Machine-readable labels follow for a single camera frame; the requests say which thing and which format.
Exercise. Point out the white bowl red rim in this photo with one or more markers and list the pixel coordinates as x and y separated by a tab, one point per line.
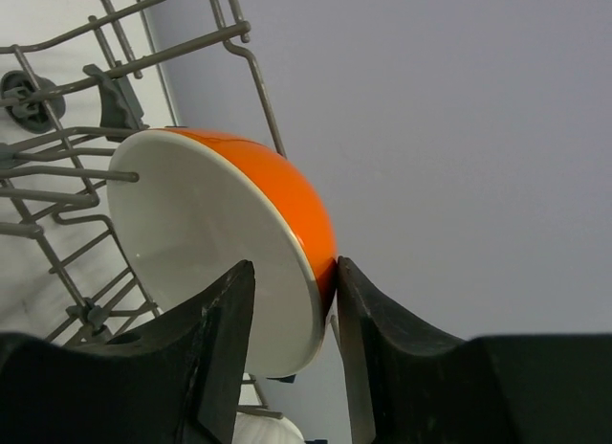
204	200

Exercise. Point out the grey wire dish rack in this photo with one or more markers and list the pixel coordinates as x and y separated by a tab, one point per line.
44	176

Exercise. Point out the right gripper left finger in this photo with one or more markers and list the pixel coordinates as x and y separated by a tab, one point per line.
174	379

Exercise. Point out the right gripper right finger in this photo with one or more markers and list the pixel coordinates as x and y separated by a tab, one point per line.
410	382

